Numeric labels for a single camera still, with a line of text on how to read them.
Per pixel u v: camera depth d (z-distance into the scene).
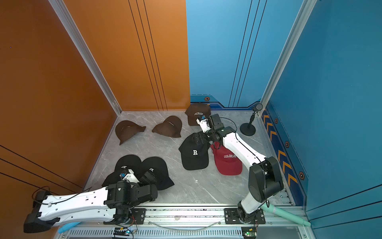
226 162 0.88
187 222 0.73
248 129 1.08
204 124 0.77
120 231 0.72
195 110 1.13
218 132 0.61
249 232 0.71
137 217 0.74
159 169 0.88
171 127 1.05
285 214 0.72
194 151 0.91
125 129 1.03
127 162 0.92
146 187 0.56
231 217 0.72
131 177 0.67
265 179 0.46
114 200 0.48
